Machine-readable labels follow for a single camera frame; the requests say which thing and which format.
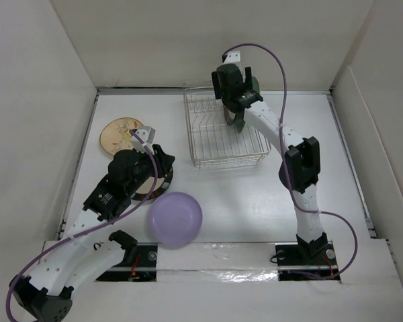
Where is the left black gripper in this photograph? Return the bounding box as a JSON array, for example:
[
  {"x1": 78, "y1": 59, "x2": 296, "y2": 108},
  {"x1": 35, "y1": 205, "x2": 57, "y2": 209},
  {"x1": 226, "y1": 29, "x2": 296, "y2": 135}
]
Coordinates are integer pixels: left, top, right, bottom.
[{"x1": 126, "y1": 144, "x2": 174, "y2": 195}]

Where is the teal round plate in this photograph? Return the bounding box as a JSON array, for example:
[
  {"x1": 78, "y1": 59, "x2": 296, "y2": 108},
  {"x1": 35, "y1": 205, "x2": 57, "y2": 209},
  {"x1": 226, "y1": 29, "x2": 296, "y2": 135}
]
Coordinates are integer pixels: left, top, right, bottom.
[{"x1": 251, "y1": 76, "x2": 260, "y2": 95}]

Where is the brown rimmed cream plate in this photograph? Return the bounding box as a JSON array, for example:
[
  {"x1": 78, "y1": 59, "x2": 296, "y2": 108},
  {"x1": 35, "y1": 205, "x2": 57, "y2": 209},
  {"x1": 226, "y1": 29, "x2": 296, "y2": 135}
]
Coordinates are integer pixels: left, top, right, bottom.
[{"x1": 223, "y1": 105, "x2": 239, "y2": 126}]

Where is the teal rectangular ceramic plate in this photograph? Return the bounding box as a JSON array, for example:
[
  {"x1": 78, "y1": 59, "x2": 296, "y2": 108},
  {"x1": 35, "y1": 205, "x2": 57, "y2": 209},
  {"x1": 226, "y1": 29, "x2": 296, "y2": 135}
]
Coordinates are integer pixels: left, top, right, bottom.
[{"x1": 234, "y1": 117, "x2": 246, "y2": 133}]

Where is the black mosaic rimmed plate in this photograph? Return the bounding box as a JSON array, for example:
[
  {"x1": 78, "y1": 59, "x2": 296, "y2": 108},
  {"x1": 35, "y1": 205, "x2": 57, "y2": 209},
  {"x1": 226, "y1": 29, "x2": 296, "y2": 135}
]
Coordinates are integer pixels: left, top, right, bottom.
[{"x1": 131, "y1": 167, "x2": 174, "y2": 201}]

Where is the tan floral round plate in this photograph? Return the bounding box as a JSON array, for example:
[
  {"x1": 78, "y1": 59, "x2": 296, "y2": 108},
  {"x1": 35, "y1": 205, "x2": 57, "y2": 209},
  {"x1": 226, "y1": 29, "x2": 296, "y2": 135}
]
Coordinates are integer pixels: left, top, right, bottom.
[{"x1": 99, "y1": 117, "x2": 143, "y2": 156}]

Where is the purple plastic plate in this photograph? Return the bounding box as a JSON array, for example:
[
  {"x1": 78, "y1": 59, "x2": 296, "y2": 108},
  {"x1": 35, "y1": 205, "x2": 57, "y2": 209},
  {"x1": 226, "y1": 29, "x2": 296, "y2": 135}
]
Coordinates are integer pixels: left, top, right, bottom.
[{"x1": 147, "y1": 192, "x2": 203, "y2": 248}]

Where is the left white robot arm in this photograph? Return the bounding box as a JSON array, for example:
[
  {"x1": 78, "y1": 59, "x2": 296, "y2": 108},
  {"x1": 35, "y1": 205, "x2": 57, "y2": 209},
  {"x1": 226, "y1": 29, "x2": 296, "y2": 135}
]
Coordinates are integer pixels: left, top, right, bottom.
[{"x1": 5, "y1": 144, "x2": 175, "y2": 321}]

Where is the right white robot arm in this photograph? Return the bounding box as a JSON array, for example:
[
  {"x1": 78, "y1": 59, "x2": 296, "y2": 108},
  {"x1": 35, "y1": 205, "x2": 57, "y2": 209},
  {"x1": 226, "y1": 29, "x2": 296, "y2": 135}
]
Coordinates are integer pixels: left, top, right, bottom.
[{"x1": 212, "y1": 63, "x2": 327, "y2": 264}]

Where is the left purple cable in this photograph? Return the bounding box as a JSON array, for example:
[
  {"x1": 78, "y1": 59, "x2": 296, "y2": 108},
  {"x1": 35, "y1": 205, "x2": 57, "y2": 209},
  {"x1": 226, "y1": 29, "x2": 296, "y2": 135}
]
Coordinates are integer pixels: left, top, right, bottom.
[{"x1": 5, "y1": 129, "x2": 159, "y2": 321}]

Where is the purple cable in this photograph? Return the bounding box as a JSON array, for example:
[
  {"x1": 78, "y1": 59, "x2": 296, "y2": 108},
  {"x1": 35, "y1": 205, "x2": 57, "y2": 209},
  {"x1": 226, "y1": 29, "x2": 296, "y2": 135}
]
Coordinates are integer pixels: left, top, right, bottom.
[
  {"x1": 5, "y1": 129, "x2": 159, "y2": 321},
  {"x1": 221, "y1": 43, "x2": 359, "y2": 281}
]

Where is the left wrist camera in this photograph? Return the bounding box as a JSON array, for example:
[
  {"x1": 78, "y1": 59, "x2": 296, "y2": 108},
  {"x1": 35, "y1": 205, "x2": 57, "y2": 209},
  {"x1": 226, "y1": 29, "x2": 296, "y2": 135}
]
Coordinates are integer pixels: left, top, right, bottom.
[{"x1": 130, "y1": 126, "x2": 156, "y2": 153}]

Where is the metal wire dish rack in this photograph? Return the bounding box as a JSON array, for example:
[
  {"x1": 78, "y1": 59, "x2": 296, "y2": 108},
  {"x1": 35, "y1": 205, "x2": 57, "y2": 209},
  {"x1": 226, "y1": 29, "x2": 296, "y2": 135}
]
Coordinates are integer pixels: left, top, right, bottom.
[{"x1": 183, "y1": 80, "x2": 271, "y2": 170}]

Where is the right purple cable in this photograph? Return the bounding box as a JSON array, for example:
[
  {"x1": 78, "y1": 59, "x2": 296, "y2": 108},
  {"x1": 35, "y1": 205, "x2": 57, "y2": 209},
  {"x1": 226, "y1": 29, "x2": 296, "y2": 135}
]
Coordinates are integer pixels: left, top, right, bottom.
[{"x1": 221, "y1": 43, "x2": 359, "y2": 281}]

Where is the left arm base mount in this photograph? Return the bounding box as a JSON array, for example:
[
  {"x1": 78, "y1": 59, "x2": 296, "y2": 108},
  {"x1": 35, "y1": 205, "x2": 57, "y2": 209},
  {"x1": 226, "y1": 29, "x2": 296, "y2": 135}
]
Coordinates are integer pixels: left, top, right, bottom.
[{"x1": 96, "y1": 243, "x2": 158, "y2": 282}]

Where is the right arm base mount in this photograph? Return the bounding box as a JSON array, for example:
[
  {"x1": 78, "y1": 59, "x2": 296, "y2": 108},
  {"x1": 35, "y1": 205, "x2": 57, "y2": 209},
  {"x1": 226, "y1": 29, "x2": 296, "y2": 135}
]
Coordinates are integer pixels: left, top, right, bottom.
[{"x1": 270, "y1": 244, "x2": 339, "y2": 281}]

